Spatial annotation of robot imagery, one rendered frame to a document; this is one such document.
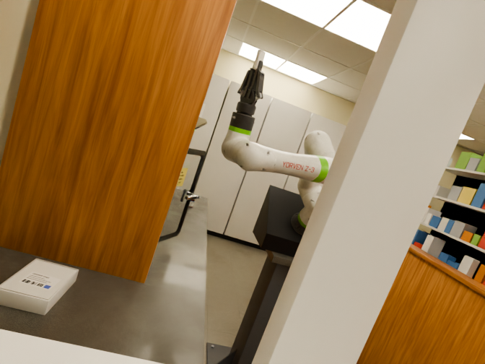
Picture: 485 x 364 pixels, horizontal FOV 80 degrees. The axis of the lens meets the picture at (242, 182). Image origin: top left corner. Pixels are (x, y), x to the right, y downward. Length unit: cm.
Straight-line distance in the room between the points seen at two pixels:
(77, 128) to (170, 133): 26
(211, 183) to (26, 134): 332
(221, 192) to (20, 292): 351
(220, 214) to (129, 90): 348
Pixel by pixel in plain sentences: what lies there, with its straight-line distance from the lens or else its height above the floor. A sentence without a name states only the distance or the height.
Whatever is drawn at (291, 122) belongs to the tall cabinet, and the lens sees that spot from 425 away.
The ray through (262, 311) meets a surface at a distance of 192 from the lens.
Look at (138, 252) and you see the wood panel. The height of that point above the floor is 104.
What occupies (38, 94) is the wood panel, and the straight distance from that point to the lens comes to 102.
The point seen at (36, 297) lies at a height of 98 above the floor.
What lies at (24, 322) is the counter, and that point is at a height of 94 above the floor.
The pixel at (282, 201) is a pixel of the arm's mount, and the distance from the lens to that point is 185.
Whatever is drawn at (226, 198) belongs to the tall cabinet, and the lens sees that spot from 422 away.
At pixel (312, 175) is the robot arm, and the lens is 121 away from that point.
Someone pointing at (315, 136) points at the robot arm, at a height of 161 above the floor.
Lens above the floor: 149
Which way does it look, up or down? 8 degrees down
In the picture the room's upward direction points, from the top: 20 degrees clockwise
